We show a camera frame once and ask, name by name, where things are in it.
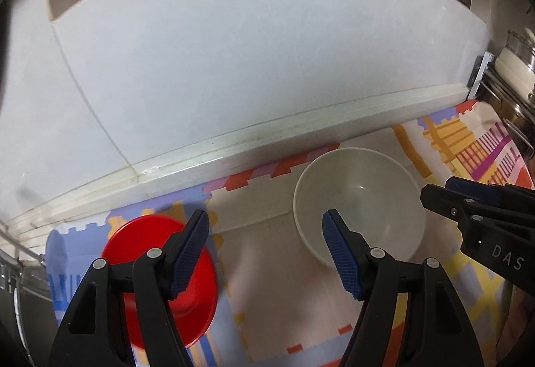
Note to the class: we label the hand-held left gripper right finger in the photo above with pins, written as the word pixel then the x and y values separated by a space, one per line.
pixel 342 259

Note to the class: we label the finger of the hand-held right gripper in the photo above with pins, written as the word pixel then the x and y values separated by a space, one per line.
pixel 439 197
pixel 472 188

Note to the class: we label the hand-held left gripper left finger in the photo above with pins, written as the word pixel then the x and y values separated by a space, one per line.
pixel 188 262

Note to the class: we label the red bowl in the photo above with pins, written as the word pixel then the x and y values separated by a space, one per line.
pixel 133 241

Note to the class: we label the white bowl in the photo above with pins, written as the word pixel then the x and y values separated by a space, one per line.
pixel 359 191

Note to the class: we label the person's right forearm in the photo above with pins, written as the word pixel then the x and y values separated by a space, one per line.
pixel 520 321

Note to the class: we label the colourful patterned mat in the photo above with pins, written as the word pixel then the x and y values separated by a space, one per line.
pixel 271 291

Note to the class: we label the stainless steel pot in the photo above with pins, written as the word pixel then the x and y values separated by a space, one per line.
pixel 516 107

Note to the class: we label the white plastic rack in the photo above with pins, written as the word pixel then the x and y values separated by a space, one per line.
pixel 480 74

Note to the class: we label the cream enamel pot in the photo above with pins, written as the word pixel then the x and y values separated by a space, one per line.
pixel 514 66

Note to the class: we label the glass pot lid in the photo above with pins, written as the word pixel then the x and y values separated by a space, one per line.
pixel 520 41

